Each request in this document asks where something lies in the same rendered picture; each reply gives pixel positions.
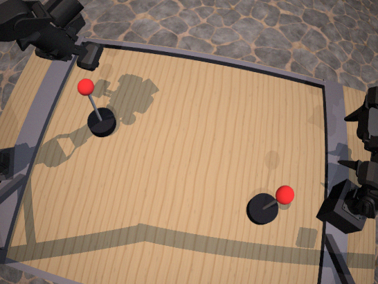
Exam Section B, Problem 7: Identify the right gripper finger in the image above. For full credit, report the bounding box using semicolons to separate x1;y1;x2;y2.
338;160;363;177
344;94;369;122

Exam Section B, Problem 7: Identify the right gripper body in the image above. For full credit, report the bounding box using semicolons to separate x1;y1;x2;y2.
357;87;378;190

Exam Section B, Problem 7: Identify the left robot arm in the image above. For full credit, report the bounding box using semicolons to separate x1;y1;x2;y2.
0;0;86;175

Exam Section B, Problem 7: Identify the black metal gantry frame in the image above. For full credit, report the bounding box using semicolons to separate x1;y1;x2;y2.
0;174;355;284

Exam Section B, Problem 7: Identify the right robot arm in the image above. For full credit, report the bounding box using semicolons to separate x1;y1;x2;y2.
342;107;378;220

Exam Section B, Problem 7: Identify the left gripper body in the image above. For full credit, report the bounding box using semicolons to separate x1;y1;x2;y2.
35;29;104;71

